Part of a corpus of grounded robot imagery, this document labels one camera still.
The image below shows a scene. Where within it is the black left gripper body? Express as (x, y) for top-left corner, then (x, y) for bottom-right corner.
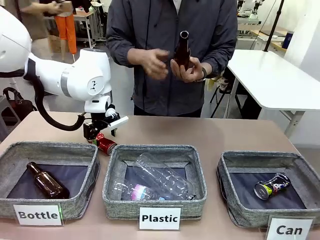
(83, 119), (109, 141)

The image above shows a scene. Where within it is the crushed red drink can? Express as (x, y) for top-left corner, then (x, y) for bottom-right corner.
(95, 133), (118, 157)

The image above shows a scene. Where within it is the brown glass bottle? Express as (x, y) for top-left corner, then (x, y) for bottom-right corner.
(25, 161), (71, 200)
(173, 30), (192, 71)

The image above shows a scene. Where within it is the small pink-label plastic bottle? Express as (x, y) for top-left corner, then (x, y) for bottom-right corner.
(109, 179), (166, 201)

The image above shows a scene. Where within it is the large clear plastic bottle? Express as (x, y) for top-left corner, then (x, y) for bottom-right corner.
(133, 152), (198, 201)

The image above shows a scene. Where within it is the crushed dark drink can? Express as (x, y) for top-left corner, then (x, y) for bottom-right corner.
(253, 172), (292, 201)

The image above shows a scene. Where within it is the person's right forearm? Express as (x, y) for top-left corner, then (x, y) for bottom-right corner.
(105, 32), (141, 65)

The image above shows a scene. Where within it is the person's left forearm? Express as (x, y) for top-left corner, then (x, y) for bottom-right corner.
(202, 39), (238, 76)

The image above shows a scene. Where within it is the grey fabric bottle basket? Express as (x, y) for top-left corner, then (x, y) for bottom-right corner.
(0, 141), (101, 220)

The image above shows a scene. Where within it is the grey fabric plastic basket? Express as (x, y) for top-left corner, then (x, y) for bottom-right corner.
(102, 143), (208, 221)

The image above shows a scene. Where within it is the grey fabric can basket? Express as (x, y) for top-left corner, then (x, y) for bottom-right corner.
(216, 150), (320, 229)

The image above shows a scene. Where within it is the white Can label card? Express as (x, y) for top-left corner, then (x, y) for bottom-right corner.
(265, 217), (315, 240)

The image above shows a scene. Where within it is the person's right hand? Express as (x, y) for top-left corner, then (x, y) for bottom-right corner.
(126, 47), (170, 81)

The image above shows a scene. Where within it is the person's left hand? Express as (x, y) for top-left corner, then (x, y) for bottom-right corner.
(170, 55), (205, 84)

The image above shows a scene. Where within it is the black bag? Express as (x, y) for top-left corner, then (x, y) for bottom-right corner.
(1, 86), (38, 127)

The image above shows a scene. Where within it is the white Bottle label card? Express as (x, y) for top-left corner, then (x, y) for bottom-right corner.
(12, 204), (63, 227)

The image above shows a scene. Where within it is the cardboard box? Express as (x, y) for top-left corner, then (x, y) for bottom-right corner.
(48, 34), (62, 54)

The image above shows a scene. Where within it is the white Plastic label card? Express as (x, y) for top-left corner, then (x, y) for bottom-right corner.
(138, 206), (181, 231)

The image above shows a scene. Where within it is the mannequin with orange trousers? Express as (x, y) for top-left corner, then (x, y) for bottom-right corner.
(53, 12), (78, 55)

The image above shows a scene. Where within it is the bystander in beige clothes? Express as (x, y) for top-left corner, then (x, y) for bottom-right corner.
(19, 0), (65, 55)

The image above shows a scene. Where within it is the person in grey jacket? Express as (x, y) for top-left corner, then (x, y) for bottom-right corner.
(105, 0), (238, 118)

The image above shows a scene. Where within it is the dark wrist watch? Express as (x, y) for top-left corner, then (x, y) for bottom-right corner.
(194, 66), (208, 83)

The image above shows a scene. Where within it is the large white table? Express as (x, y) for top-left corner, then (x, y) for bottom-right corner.
(225, 48), (320, 139)

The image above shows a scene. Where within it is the wooden top background table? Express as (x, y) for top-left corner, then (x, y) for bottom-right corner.
(258, 24), (288, 54)

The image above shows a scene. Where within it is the black tripod pole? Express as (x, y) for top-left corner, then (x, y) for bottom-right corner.
(264, 0), (286, 53)

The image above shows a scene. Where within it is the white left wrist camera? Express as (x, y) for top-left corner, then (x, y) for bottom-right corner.
(104, 103), (130, 138)

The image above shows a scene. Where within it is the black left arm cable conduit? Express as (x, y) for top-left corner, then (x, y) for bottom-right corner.
(24, 59), (88, 132)

